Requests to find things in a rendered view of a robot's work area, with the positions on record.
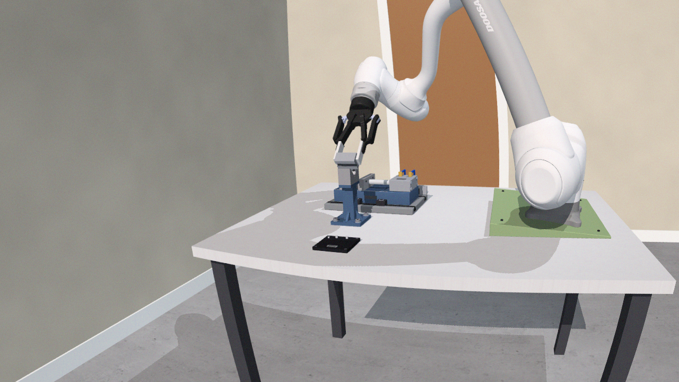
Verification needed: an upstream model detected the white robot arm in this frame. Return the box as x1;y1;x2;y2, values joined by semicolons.
350;0;587;227

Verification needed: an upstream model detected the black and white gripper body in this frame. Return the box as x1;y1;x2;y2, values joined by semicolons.
346;96;375;127

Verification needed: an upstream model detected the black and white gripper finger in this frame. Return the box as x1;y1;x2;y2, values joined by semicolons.
356;112;381;165
333;112;356;160

